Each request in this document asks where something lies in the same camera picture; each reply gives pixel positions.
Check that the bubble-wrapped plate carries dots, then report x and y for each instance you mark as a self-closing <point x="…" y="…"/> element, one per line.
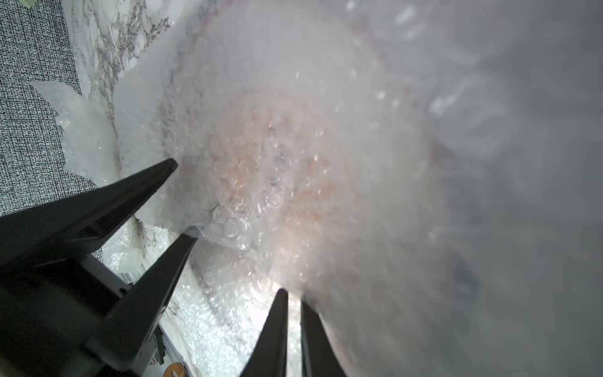
<point x="302" y="133"/>

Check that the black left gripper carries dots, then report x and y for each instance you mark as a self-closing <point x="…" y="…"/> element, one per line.
<point x="49" y="313"/>

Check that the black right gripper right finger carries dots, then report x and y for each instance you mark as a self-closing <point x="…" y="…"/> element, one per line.
<point x="318" y="357"/>

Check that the clear bubble wrap sheet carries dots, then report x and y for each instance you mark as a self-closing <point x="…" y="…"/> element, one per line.
<point x="220" y="303"/>

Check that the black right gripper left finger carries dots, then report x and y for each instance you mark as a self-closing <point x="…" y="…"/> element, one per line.
<point x="269" y="357"/>

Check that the plate bubble wrap sheet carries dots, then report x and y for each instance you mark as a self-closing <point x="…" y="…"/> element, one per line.
<point x="517" y="115"/>

